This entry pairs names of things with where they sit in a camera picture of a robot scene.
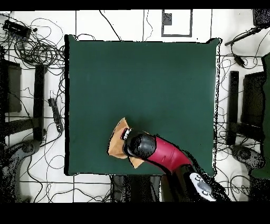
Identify yellow-orange terry towel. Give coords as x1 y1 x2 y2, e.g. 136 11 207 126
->
107 117 157 169

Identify dark flat panel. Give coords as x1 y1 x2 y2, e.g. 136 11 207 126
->
0 59 22 114
240 71 266 128

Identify dark green tablecloth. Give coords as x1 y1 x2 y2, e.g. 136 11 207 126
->
64 34 222 176

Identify black power strip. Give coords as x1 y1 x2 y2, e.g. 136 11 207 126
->
47 97 64 133

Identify black stand leg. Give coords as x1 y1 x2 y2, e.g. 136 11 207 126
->
226 70 240 146
32 63 46 142

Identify grey chair base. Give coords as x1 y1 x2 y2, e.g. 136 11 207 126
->
0 139 41 203
230 144 266 171

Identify black power adapter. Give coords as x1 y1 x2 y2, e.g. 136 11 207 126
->
233 53 246 68

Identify dark green fabric object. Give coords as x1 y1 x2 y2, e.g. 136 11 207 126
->
250 51 270 180

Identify black electronics box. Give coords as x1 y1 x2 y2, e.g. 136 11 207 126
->
3 19 32 39

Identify black tripod rod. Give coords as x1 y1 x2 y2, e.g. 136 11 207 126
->
224 26 263 46

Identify black speckled box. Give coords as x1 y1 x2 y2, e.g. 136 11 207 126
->
252 8 270 27

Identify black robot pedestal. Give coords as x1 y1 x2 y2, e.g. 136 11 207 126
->
110 174 162 203

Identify tangled black cables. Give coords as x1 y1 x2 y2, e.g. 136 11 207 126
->
0 12 66 70

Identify grey rectangular frame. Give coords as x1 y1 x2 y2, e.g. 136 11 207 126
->
161 8 194 38

